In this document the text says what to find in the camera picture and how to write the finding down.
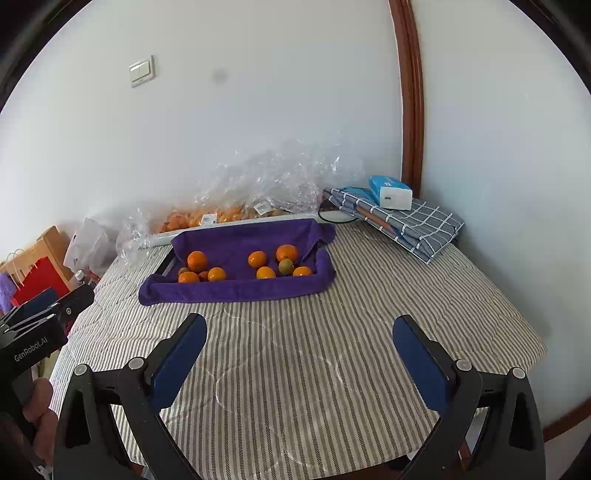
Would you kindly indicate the red paper bag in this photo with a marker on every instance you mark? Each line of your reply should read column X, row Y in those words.
column 39, row 277

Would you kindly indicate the long white box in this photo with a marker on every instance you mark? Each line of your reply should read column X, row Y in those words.
column 159, row 238

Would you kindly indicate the dark tray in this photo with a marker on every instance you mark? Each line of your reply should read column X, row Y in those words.
column 165, row 266

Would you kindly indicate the person's left hand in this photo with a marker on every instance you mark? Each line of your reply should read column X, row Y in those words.
column 41, row 401

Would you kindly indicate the grey plaid cloth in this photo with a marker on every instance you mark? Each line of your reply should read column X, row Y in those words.
column 415, row 226

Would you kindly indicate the brown paper bag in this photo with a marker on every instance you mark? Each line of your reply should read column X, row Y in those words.
column 51, row 242

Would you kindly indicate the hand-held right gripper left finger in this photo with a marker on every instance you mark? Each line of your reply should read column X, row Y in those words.
column 180, row 364

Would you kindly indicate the purple towel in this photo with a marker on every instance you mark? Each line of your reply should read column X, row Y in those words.
column 240, row 288

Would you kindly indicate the green-yellow citrus fruit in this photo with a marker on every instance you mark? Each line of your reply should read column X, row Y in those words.
column 286, row 266

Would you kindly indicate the yellowish orange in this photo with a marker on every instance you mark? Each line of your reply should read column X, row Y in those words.
column 257, row 259

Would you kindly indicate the purple fluffy item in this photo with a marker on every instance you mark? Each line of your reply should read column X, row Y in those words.
column 4, row 288

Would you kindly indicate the pile of bagged oranges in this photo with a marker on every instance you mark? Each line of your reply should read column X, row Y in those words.
column 203, row 217

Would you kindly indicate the large clear plastic bag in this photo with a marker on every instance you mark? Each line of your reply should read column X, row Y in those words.
column 286, row 175

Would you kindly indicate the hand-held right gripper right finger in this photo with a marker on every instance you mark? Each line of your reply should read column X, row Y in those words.
column 422, row 364

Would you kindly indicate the brown wooden door frame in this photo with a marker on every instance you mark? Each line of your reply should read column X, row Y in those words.
column 411, row 92

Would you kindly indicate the small clear bottle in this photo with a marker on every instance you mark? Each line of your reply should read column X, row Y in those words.
column 79, row 277

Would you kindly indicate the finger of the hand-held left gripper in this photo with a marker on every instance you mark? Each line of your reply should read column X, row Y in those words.
column 34, row 302
column 76, row 297

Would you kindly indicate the white plastic bag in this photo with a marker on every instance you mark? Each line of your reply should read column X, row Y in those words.
column 87, row 244

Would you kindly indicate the blue white tissue pack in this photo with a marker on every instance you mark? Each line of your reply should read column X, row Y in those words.
column 392, row 193

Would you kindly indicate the striped quilt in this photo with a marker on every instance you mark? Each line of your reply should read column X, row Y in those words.
column 300, row 346

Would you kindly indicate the large orange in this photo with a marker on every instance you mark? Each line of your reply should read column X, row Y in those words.
column 286, row 253
column 197, row 261

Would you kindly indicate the white light switch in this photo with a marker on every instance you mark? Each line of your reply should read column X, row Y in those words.
column 141, row 70

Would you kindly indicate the brown wooden baseboard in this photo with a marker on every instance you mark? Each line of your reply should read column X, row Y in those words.
column 565, row 427

